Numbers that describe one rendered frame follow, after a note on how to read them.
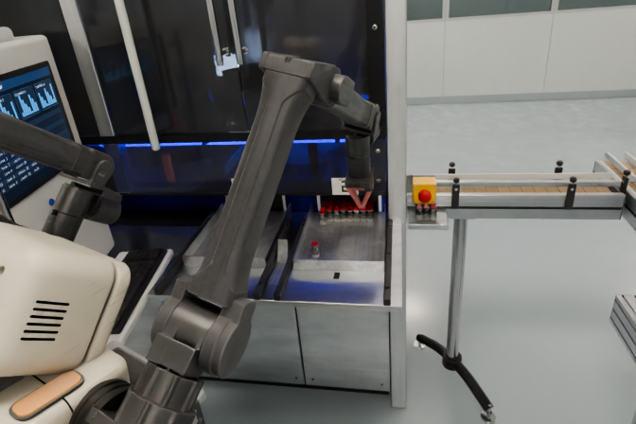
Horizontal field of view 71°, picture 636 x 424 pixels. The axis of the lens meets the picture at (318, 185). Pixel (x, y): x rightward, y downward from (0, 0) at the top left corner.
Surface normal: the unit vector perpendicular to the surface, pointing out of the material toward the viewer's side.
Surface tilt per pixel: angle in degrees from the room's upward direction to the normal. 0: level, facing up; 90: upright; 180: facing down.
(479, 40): 90
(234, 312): 55
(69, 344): 90
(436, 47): 90
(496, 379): 0
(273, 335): 90
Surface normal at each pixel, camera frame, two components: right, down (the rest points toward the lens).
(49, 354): 0.85, 0.16
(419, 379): -0.08, -0.90
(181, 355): -0.14, -0.42
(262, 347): -0.16, 0.43
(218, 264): -0.25, -0.16
